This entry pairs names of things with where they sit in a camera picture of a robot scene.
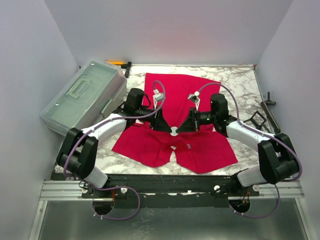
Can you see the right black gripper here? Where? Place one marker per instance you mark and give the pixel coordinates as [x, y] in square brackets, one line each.
[196, 120]

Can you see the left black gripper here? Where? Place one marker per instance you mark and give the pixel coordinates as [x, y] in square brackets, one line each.
[158, 122]

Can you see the round orange brooch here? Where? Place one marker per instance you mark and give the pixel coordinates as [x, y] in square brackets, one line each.
[173, 131]

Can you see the red t-shirt garment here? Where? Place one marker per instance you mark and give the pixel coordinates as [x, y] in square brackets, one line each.
[201, 152]

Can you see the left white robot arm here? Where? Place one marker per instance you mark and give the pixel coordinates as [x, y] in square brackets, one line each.
[78, 152]

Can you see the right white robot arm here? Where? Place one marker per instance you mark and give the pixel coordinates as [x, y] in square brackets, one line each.
[276, 155]

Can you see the black clamp tool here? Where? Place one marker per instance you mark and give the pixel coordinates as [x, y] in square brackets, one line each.
[127, 68]

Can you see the clear plastic storage box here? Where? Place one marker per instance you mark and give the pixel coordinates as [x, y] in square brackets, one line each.
[89, 97]

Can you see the black rod with knob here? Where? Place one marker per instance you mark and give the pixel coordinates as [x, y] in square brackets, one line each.
[265, 106]

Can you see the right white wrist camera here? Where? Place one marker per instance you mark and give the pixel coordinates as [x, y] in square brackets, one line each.
[194, 97]

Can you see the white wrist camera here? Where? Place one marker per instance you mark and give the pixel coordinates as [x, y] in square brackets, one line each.
[158, 99]
[194, 97]

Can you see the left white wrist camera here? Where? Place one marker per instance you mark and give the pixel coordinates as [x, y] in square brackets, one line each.
[158, 99]

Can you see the black wire tray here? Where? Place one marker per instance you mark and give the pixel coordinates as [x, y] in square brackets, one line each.
[258, 121]

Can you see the black metal base rail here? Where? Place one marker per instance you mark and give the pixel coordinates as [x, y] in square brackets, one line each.
[160, 191]

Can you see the aluminium frame rail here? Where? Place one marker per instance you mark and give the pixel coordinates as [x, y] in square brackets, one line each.
[68, 191]

